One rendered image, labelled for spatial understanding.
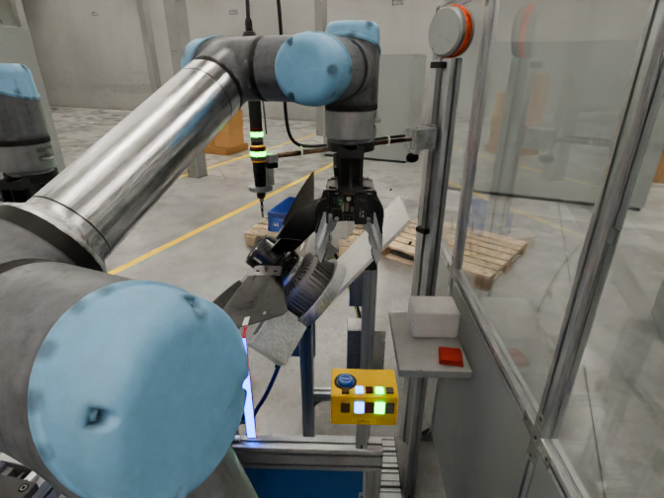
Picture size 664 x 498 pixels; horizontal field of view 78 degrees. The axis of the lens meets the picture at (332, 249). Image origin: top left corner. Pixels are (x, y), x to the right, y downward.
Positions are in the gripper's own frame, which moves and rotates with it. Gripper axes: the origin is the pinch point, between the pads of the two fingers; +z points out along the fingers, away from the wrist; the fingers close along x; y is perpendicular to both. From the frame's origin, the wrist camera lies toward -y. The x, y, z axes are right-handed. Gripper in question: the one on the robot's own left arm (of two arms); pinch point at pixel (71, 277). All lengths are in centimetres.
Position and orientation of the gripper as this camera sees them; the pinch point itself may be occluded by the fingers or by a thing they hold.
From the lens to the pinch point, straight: 88.6
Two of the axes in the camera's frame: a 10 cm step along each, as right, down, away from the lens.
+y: -0.3, 4.1, -9.1
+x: 10.0, 0.1, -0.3
